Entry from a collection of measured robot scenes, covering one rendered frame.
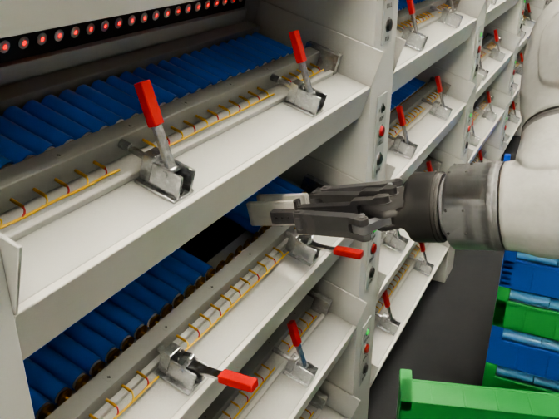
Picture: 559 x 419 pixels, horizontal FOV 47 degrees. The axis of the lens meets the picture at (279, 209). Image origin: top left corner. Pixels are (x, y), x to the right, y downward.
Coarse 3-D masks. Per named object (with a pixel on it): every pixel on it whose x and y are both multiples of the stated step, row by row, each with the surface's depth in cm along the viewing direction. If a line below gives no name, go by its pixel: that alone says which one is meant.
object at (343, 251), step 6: (312, 240) 80; (312, 246) 80; (318, 246) 80; (324, 246) 79; (330, 246) 79; (336, 246) 79; (342, 246) 79; (336, 252) 78; (342, 252) 78; (348, 252) 77; (354, 252) 77; (360, 252) 77; (354, 258) 77; (360, 258) 77
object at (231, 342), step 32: (224, 256) 77; (288, 256) 80; (320, 256) 82; (256, 288) 74; (288, 288) 75; (160, 320) 65; (224, 320) 68; (256, 320) 69; (192, 352) 63; (224, 352) 64; (160, 384) 59; (128, 416) 55; (160, 416) 56; (192, 416) 60
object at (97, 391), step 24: (264, 240) 78; (240, 264) 73; (264, 264) 76; (216, 288) 68; (192, 312) 64; (144, 336) 60; (168, 336) 61; (120, 360) 57; (144, 360) 58; (96, 384) 54; (120, 384) 56; (72, 408) 51; (96, 408) 54
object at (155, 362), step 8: (280, 248) 80; (272, 256) 79; (256, 272) 75; (240, 280) 73; (248, 280) 74; (232, 288) 71; (216, 304) 69; (208, 312) 67; (200, 320) 66; (192, 328) 65; (184, 336) 64; (152, 360) 60; (144, 368) 59; (152, 368) 59; (136, 376) 58; (128, 384) 57; (136, 384) 57; (120, 392) 56; (128, 392) 57; (112, 400) 55; (120, 400) 56; (104, 408) 54; (112, 408) 55; (96, 416) 53; (104, 416) 54
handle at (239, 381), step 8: (192, 368) 58; (200, 368) 58; (208, 368) 58; (208, 376) 57; (216, 376) 57; (224, 376) 57; (232, 376) 57; (240, 376) 57; (248, 376) 56; (224, 384) 57; (232, 384) 56; (240, 384) 56; (248, 384) 55; (256, 384) 56
